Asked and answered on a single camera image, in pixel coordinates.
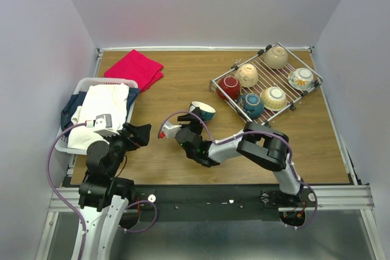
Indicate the cream striped bowl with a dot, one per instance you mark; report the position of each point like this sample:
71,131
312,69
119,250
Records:
274,98

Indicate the white laundry basket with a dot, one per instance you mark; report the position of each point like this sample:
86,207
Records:
62,144

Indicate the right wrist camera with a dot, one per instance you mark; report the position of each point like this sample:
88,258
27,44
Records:
168,130

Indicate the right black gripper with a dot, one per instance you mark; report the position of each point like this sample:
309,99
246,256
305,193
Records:
194,123

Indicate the teal white bowl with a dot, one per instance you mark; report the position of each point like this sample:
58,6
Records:
208,111

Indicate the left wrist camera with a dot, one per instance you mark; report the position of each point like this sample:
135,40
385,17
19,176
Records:
102,125

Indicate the white floral bowl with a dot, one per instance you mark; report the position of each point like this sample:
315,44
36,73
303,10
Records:
301,79

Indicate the plain beige bowl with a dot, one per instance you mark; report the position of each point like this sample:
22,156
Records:
276,57

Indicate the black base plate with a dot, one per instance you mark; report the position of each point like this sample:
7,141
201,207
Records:
217,202

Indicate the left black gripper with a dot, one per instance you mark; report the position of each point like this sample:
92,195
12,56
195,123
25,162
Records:
141,137

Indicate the navy blue garment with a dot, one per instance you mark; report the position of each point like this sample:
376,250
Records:
78,99

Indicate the red bowl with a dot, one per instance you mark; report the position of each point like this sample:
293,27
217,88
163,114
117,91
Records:
231,86

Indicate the beige bowl with drawing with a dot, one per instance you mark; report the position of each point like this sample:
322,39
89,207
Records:
247,75

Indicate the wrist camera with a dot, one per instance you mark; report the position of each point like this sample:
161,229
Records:
102,125
168,130

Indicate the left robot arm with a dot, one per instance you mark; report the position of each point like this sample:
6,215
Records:
103,197

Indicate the wire dish rack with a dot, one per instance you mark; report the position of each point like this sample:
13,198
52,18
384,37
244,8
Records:
264,86

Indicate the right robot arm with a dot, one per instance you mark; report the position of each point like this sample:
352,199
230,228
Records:
263,146

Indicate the red folded cloth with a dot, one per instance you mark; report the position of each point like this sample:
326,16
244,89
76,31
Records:
137,67

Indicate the aluminium frame rail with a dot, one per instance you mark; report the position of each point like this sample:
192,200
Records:
329,197

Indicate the white cloth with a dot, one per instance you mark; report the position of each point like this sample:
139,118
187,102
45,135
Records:
100,99

